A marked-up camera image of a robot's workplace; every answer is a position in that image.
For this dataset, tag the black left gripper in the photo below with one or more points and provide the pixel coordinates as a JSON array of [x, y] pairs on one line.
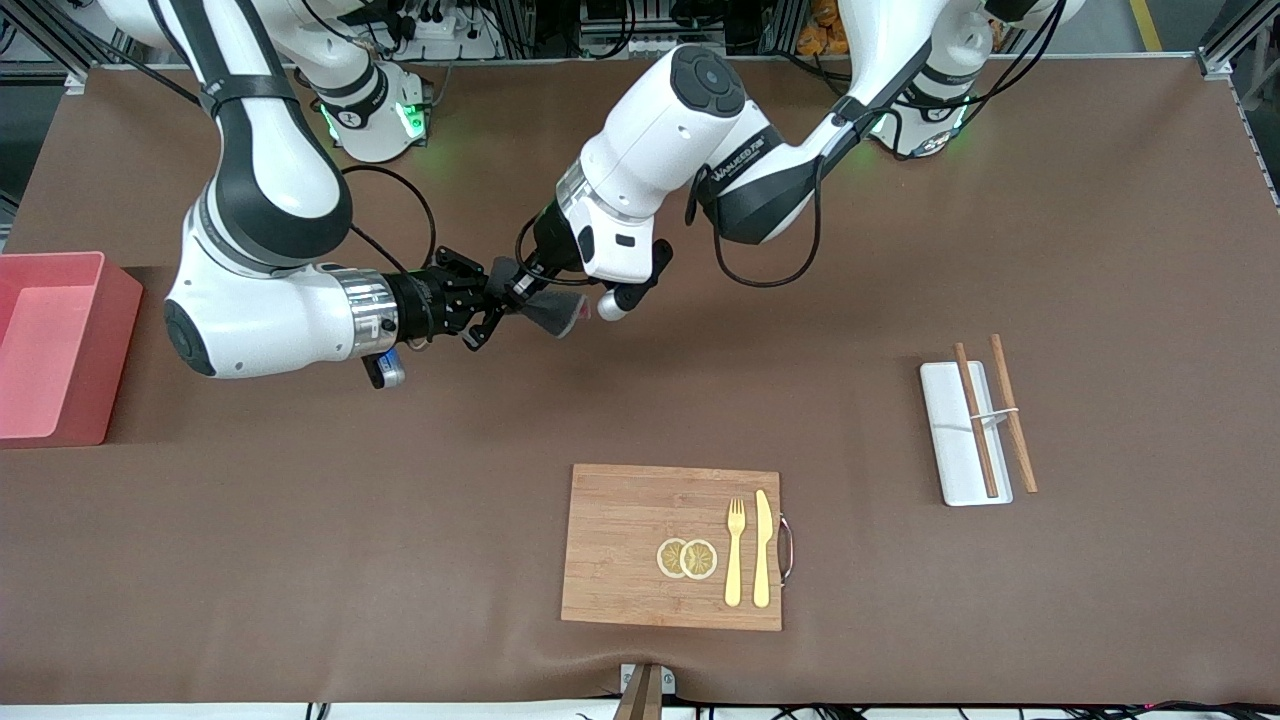
[[549, 234]]

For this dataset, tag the yellow plastic fork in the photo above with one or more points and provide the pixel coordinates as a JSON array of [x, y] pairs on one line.
[[734, 570]]

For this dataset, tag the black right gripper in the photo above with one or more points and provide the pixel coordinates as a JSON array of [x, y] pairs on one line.
[[425, 300]]

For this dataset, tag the brown table cover mat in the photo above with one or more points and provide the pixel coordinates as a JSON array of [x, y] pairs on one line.
[[400, 500]]

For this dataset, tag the grey metal table bracket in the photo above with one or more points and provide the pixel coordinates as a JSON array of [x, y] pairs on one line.
[[628, 680]]

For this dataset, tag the pink plastic bin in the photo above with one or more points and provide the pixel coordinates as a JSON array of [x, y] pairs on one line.
[[60, 380]]

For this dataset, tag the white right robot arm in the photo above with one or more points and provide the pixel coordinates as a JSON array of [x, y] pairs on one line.
[[270, 170]]

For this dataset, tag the white rubber band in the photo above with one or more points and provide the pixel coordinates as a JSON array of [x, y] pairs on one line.
[[1000, 412]]

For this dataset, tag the lemon slice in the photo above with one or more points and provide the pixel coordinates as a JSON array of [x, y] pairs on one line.
[[700, 560], [668, 558]]

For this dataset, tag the orange snack bag pile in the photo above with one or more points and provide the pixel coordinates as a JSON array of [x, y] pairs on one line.
[[820, 35]]

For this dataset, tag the dark grey cloth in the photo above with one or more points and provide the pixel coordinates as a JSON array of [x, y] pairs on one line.
[[555, 312]]

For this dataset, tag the brown wooden strut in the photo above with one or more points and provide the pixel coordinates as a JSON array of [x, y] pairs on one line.
[[640, 700]]

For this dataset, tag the bamboo cutting board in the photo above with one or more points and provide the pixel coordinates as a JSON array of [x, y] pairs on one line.
[[620, 540]]

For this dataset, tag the yellow plastic knife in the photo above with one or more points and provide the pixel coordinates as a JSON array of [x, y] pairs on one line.
[[762, 550]]

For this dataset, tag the white power strip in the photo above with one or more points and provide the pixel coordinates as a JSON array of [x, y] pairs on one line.
[[450, 35]]

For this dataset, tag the white rectangular tray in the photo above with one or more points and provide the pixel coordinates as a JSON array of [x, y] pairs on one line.
[[945, 440]]

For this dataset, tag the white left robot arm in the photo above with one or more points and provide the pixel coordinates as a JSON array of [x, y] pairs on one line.
[[680, 120]]

